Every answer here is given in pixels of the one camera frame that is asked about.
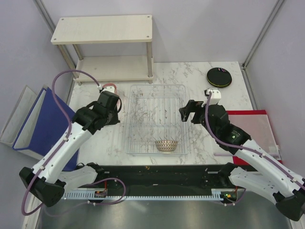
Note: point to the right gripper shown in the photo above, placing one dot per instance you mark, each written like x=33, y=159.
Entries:
x=192, y=106

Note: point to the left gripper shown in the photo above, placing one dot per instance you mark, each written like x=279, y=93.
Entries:
x=115, y=120

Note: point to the green plate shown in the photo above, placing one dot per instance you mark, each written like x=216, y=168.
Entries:
x=220, y=85

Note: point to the white wire dish rack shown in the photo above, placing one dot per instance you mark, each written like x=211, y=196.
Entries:
x=153, y=116

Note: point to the black plate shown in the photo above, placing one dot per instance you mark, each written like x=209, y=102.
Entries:
x=218, y=75

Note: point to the patterned bowl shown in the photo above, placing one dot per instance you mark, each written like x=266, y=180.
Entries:
x=166, y=145

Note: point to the tall pink cup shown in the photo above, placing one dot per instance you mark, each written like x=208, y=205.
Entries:
x=110, y=87

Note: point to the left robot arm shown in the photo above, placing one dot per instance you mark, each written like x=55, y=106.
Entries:
x=46, y=180

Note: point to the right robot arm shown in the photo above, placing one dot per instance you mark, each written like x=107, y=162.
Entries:
x=280, y=185

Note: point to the blue binder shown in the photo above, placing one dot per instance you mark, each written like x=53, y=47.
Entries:
x=42, y=128

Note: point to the translucent plastic sleeve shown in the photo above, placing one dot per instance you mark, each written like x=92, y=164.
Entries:
x=259, y=128

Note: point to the white two-tier shelf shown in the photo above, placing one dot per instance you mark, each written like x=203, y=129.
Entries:
x=77, y=31

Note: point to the grey file holder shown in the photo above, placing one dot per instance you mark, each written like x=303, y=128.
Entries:
x=23, y=117

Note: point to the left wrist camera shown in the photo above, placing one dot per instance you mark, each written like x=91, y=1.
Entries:
x=101, y=89

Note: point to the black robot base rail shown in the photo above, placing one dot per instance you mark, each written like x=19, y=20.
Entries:
x=177, y=180

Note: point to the white cable duct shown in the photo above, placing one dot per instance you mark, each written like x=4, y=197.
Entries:
x=98, y=195

